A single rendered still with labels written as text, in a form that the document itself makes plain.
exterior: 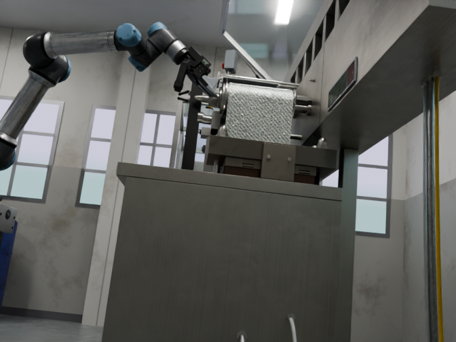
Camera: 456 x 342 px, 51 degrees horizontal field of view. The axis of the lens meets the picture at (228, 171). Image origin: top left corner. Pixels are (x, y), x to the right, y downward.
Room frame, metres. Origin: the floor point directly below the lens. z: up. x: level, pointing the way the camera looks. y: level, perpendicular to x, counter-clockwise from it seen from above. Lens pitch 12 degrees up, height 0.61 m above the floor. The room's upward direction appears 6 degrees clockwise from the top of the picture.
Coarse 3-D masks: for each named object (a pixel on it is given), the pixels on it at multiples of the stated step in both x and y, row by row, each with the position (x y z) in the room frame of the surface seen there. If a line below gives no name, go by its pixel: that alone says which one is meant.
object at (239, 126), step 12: (228, 120) 1.61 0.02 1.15; (240, 120) 1.61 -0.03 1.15; (252, 120) 1.61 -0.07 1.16; (264, 120) 1.61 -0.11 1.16; (276, 120) 1.62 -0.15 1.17; (228, 132) 1.61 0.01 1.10; (240, 132) 1.61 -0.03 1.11; (252, 132) 1.61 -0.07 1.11; (264, 132) 1.62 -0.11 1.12; (276, 132) 1.62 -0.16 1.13; (288, 132) 1.62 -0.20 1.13; (288, 144) 1.62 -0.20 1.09
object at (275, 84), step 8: (224, 80) 1.93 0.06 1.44; (232, 80) 1.92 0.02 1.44; (240, 80) 1.91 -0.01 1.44; (248, 80) 1.91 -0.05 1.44; (256, 80) 1.92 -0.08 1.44; (264, 80) 1.92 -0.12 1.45; (272, 80) 1.92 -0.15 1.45; (280, 88) 1.99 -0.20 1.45; (288, 88) 1.96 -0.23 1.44; (296, 88) 1.96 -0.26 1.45
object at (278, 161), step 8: (264, 144) 1.40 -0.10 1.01; (272, 144) 1.40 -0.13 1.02; (264, 152) 1.40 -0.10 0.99; (272, 152) 1.40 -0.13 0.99; (280, 152) 1.40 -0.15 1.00; (288, 152) 1.40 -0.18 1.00; (264, 160) 1.40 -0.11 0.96; (272, 160) 1.40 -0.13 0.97; (280, 160) 1.40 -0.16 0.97; (288, 160) 1.40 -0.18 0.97; (264, 168) 1.40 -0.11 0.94; (272, 168) 1.40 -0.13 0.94; (280, 168) 1.40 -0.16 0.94; (288, 168) 1.40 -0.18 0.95; (264, 176) 1.40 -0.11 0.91; (272, 176) 1.40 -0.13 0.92; (280, 176) 1.40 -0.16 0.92; (288, 176) 1.40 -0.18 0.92
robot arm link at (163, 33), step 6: (156, 24) 1.63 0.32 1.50; (162, 24) 1.64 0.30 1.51; (150, 30) 1.64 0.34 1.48; (156, 30) 1.63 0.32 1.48; (162, 30) 1.63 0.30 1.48; (168, 30) 1.65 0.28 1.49; (150, 36) 1.65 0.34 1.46; (156, 36) 1.64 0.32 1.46; (162, 36) 1.63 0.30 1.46; (168, 36) 1.64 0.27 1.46; (174, 36) 1.65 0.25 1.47; (156, 42) 1.64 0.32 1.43; (162, 42) 1.64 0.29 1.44; (168, 42) 1.64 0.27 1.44; (162, 48) 1.66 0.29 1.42
